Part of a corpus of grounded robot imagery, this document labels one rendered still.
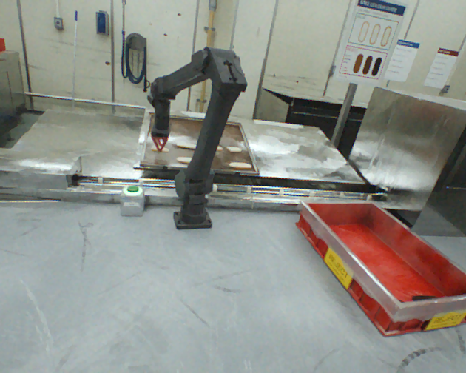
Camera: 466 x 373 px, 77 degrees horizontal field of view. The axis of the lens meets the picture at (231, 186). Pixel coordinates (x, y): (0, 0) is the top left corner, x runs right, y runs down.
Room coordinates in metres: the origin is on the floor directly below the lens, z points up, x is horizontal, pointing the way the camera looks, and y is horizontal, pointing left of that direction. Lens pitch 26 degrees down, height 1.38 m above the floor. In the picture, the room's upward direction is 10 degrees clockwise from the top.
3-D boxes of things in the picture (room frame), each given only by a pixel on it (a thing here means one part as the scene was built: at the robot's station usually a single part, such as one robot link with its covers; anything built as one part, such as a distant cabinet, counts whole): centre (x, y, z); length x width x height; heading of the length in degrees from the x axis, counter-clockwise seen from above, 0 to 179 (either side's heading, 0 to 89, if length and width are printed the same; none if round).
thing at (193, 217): (0.84, 0.11, 0.86); 0.12 x 0.09 x 0.08; 112
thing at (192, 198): (0.85, 0.13, 0.94); 0.09 x 0.05 x 0.10; 36
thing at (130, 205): (0.84, 0.32, 0.84); 0.08 x 0.08 x 0.11; 14
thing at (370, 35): (1.96, -0.64, 1.50); 0.33 x 0.01 x 0.45; 105
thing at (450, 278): (0.77, -0.48, 0.87); 0.49 x 0.34 x 0.10; 20
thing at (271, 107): (3.58, -1.19, 0.51); 1.93 x 1.05 x 1.02; 104
